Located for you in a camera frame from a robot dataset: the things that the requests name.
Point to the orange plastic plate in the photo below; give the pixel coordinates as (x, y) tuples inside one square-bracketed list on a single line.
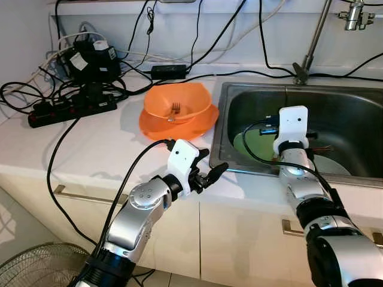
[(179, 133)]

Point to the metal grille fan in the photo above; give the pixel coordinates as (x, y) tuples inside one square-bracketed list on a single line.
[(42, 269)]

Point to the small white plug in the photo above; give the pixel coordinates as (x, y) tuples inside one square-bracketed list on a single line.
[(100, 45)]

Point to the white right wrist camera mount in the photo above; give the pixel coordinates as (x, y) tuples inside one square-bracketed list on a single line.
[(294, 122)]

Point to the white kitchen cabinet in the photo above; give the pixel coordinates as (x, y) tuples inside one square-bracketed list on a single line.
[(239, 239)]

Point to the stainless steel sink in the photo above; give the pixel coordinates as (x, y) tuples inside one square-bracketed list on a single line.
[(347, 107)]

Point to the black power strip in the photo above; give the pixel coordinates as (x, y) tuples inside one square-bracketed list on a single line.
[(72, 112)]

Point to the green plate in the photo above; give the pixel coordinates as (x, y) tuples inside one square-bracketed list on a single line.
[(257, 149)]

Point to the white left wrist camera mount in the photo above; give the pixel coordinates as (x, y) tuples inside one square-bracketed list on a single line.
[(182, 161)]

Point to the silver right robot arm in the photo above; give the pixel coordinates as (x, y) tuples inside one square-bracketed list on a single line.
[(305, 185)]

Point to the metal fork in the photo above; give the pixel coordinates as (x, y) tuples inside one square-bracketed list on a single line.
[(175, 109)]

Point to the brown wooden chopstick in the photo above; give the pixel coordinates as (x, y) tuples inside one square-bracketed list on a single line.
[(324, 145), (322, 149)]

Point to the chrome gooseneck faucet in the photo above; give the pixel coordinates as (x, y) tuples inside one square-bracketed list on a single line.
[(302, 72)]

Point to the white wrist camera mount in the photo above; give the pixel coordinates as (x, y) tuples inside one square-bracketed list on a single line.
[(182, 161), (294, 122)]

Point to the black labelled power adapter block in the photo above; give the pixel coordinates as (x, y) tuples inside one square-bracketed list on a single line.
[(90, 66)]

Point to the small black power brick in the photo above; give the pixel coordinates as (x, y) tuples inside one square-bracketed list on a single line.
[(169, 71)]

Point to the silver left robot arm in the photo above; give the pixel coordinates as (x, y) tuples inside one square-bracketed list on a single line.
[(134, 221)]

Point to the white bowl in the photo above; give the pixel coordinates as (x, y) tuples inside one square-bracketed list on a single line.
[(332, 167)]

